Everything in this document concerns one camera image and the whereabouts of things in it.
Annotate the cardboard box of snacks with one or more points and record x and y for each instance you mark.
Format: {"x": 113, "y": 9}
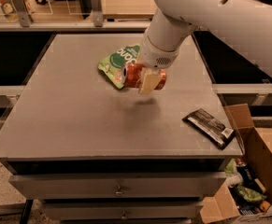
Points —
{"x": 221, "y": 208}

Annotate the middle metal bracket post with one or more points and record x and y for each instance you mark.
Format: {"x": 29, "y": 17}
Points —
{"x": 98, "y": 18}

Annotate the red coca-cola can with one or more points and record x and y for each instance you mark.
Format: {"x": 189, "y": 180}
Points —
{"x": 131, "y": 76}

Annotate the upper grey drawer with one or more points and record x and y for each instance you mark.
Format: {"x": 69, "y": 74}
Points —
{"x": 118, "y": 185}

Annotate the metal bracket post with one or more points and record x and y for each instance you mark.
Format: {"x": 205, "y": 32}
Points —
{"x": 25, "y": 19}
{"x": 98, "y": 18}

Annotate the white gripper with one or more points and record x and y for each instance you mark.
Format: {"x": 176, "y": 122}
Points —
{"x": 155, "y": 57}

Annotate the left metal bracket post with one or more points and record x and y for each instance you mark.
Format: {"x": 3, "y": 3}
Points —
{"x": 25, "y": 19}

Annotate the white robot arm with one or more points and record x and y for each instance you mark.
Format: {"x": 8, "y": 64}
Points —
{"x": 244, "y": 25}

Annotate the black snack bar wrapper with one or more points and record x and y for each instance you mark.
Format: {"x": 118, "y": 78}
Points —
{"x": 212, "y": 128}

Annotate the green snack bag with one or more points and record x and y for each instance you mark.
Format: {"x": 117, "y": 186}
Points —
{"x": 112, "y": 65}

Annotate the lower grey drawer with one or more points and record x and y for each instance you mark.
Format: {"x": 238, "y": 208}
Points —
{"x": 122, "y": 210}

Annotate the grey drawer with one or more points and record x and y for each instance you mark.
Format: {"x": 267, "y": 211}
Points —
{"x": 122, "y": 210}
{"x": 118, "y": 185}

